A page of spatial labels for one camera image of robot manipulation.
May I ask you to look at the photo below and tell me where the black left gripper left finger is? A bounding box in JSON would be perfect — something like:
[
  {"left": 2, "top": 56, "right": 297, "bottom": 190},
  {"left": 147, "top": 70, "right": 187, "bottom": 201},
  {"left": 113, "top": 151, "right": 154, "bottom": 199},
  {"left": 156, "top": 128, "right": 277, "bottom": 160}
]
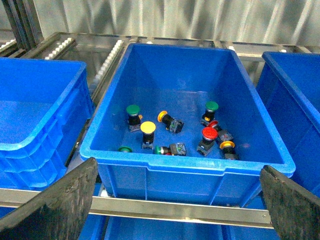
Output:
[{"left": 0, "top": 157, "right": 98, "bottom": 240}]

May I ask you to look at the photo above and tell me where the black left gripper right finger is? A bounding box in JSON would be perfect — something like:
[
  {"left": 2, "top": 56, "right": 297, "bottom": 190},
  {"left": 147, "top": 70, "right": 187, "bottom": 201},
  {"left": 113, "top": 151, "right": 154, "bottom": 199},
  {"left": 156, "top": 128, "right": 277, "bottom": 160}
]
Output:
[{"left": 259, "top": 165, "right": 320, "bottom": 240}]

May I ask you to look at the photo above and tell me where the red button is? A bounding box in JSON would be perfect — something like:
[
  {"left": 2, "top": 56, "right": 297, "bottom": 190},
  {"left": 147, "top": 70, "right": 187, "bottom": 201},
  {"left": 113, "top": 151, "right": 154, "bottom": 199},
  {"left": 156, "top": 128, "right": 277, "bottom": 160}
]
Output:
[
  {"left": 208, "top": 120, "right": 234, "bottom": 145},
  {"left": 196, "top": 126, "right": 218, "bottom": 157}
]

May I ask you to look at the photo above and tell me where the yellow button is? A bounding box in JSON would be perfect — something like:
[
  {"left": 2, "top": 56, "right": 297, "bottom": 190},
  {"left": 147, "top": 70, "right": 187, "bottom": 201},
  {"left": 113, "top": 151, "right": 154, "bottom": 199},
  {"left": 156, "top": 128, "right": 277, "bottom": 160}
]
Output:
[
  {"left": 157, "top": 110, "right": 184, "bottom": 134},
  {"left": 140, "top": 121, "right": 156, "bottom": 150},
  {"left": 219, "top": 140, "right": 239, "bottom": 160}
]

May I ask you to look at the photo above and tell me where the blue bin with buttons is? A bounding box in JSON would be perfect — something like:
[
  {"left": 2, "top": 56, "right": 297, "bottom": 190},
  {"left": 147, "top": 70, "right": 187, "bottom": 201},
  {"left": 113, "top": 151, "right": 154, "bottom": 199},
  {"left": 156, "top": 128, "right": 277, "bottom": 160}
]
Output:
[{"left": 79, "top": 43, "right": 296, "bottom": 207}]

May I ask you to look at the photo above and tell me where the green button front left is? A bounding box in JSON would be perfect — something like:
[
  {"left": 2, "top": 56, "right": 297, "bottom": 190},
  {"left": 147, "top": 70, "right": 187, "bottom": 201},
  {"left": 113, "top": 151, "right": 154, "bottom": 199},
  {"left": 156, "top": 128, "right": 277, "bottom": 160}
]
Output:
[{"left": 118, "top": 146, "right": 133, "bottom": 153}]

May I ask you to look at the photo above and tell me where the red button lying behind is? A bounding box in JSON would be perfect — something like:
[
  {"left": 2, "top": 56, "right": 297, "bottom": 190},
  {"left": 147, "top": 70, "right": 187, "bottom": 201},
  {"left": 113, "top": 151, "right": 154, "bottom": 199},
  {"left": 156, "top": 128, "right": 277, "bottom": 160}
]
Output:
[{"left": 208, "top": 120, "right": 234, "bottom": 145}]

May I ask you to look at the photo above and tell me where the blue bin far left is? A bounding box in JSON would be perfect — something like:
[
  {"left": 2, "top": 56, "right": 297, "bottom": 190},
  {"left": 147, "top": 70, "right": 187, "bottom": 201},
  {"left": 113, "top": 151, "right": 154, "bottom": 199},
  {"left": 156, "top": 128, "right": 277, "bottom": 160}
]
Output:
[{"left": 0, "top": 57, "right": 94, "bottom": 191}]

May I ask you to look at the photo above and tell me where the green button upright left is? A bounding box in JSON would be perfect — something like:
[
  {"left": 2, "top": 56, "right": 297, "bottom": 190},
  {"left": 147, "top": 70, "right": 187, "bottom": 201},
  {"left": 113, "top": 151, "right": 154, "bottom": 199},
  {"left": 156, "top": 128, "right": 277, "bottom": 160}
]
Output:
[{"left": 126, "top": 104, "right": 142, "bottom": 133}]

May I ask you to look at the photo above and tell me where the green button upright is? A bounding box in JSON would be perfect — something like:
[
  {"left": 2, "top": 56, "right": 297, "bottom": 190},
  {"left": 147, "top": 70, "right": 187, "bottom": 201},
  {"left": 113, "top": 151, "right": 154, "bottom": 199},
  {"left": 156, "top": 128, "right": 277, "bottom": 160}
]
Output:
[
  {"left": 200, "top": 101, "right": 219, "bottom": 127},
  {"left": 126, "top": 104, "right": 142, "bottom": 133}
]

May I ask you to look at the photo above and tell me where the yellow button upright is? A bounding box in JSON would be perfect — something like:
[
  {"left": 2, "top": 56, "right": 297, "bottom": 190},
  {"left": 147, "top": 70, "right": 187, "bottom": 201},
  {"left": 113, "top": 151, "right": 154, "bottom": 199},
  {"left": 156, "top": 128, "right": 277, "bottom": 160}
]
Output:
[{"left": 140, "top": 121, "right": 156, "bottom": 150}]

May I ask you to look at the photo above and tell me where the blue target bin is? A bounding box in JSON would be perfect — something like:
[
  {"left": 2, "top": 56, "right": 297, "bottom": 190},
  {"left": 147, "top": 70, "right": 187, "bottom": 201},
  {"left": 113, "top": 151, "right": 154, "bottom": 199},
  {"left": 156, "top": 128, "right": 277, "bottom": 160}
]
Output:
[{"left": 256, "top": 51, "right": 320, "bottom": 196}]

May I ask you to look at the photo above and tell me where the green button lying centre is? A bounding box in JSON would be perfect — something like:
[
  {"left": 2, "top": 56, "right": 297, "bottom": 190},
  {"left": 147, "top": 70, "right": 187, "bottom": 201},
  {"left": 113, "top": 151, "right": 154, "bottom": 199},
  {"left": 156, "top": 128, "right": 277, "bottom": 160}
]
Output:
[{"left": 153, "top": 142, "right": 187, "bottom": 157}]

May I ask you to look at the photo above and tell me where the green button upright right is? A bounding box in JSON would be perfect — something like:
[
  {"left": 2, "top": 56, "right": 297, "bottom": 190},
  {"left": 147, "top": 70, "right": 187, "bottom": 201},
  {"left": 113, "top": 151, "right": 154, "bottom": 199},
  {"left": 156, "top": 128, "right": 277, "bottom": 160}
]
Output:
[{"left": 200, "top": 101, "right": 219, "bottom": 127}]

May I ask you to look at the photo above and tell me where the metal shelf front rail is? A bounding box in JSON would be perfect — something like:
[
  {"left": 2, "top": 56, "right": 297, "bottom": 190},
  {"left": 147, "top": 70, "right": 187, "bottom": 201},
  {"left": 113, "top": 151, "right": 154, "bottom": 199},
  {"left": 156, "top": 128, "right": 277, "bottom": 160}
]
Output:
[{"left": 0, "top": 187, "right": 275, "bottom": 230}]

